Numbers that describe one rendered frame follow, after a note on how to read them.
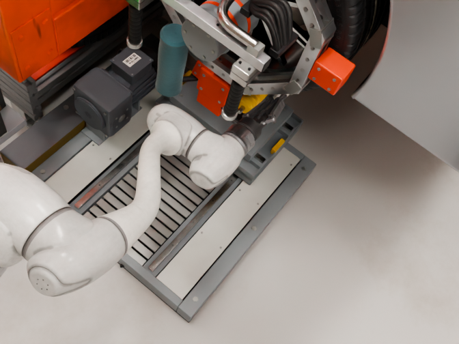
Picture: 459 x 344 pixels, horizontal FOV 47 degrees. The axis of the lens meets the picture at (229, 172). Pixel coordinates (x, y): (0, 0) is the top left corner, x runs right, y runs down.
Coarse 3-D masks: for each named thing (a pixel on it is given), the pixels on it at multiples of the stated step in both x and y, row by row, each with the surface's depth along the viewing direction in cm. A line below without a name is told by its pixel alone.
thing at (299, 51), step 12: (192, 0) 166; (204, 0) 169; (288, 0) 145; (264, 24) 156; (264, 36) 176; (300, 36) 151; (264, 48) 173; (288, 48) 171; (300, 48) 168; (276, 60) 168; (288, 60) 165
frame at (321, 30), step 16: (160, 0) 162; (304, 0) 127; (320, 0) 130; (176, 16) 162; (304, 16) 131; (320, 16) 134; (320, 32) 131; (320, 48) 134; (208, 64) 169; (224, 64) 171; (304, 64) 142; (256, 80) 165; (272, 80) 157; (288, 80) 152; (304, 80) 146
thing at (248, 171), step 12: (288, 120) 220; (300, 120) 220; (276, 132) 216; (288, 132) 215; (276, 144) 210; (264, 156) 207; (240, 168) 204; (252, 168) 206; (264, 168) 212; (252, 180) 205
